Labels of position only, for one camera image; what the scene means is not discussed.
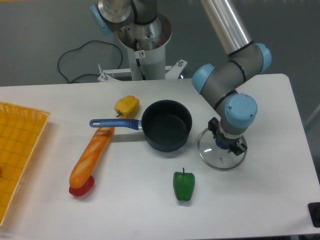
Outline yellow bell pepper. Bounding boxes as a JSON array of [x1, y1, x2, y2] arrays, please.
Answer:
[[114, 95, 140, 119]]

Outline yellow plastic basket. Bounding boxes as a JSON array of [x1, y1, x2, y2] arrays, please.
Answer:
[[0, 102, 51, 225]]

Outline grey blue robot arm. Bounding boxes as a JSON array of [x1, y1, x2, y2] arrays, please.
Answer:
[[90, 0, 272, 156]]

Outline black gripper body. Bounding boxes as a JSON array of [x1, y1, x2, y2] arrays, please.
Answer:
[[208, 117, 240, 150]]

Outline baguette bread loaf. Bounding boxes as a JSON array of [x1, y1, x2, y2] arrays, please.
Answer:
[[69, 127, 115, 189]]

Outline green bell pepper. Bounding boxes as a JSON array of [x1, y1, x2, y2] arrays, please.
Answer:
[[173, 167, 196, 202]]

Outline black object at table corner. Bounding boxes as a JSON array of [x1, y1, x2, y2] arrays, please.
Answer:
[[307, 202, 320, 228]]

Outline black cable on floor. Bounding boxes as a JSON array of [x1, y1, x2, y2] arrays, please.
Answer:
[[57, 40, 124, 84]]

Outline red bell pepper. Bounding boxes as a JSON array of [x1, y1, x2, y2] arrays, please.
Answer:
[[69, 175, 95, 197]]

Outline dark pot with blue handle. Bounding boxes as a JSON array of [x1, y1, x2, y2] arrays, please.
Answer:
[[89, 99, 193, 152]]

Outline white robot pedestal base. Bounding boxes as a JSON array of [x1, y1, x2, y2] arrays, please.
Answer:
[[97, 12, 188, 83]]

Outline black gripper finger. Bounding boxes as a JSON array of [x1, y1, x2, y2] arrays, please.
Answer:
[[227, 141, 248, 156]]

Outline glass lid with blue knob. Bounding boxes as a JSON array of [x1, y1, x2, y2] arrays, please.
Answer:
[[197, 128, 248, 171]]

